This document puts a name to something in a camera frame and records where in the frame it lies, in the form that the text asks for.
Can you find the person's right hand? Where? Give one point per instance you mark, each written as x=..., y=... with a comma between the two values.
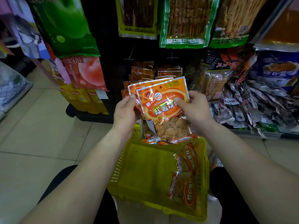
x=198, y=109

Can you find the person's left hand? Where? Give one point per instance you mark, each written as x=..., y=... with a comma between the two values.
x=125, y=116

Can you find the yellow plastic shopping basket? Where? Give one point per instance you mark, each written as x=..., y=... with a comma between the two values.
x=144, y=174

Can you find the person's left forearm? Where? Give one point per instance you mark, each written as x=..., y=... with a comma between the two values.
x=77, y=184

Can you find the person's right forearm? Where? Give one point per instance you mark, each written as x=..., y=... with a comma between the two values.
x=257, y=174

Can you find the person's white right shoe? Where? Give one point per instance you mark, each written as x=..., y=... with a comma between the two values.
x=215, y=160

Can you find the blue printed snack bag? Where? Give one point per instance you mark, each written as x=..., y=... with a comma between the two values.
x=275, y=69

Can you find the green stick snack packet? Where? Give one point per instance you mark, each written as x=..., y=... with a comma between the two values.
x=236, y=20

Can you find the person's black trousers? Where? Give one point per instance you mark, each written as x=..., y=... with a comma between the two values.
x=233, y=202

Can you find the strip of orange-beige packets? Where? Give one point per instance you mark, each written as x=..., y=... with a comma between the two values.
x=215, y=86

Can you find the white price card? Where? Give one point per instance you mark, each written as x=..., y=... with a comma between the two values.
x=102, y=94

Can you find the black base plinth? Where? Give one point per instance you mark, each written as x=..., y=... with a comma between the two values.
x=86, y=116

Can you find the hanging yellow red-label packets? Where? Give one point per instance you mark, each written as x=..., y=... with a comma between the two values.
x=81, y=100

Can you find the pile of small white packets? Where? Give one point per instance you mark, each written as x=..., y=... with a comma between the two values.
x=254, y=107

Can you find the pink peach print bag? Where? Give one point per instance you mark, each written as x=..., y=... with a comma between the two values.
x=88, y=72

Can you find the metal peg hook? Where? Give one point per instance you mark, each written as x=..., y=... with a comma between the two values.
x=172, y=57
x=129, y=58

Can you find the translucent plastic tray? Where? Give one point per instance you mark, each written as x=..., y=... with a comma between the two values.
x=268, y=135

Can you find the green-bordered skewer packet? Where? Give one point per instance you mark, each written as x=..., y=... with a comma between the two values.
x=189, y=20

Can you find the yellow-edged dark stick packet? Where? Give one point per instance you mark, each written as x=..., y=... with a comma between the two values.
x=137, y=16

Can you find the green apple print bag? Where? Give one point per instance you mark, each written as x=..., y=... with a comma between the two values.
x=67, y=27

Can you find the white printed sack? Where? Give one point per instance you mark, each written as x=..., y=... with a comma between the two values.
x=12, y=88

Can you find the brown clear flat packet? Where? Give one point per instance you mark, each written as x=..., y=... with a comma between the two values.
x=282, y=30

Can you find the cartoon print packet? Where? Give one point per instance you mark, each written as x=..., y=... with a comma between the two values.
x=28, y=37

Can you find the orange slanted sign strip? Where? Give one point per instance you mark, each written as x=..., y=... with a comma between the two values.
x=5, y=50

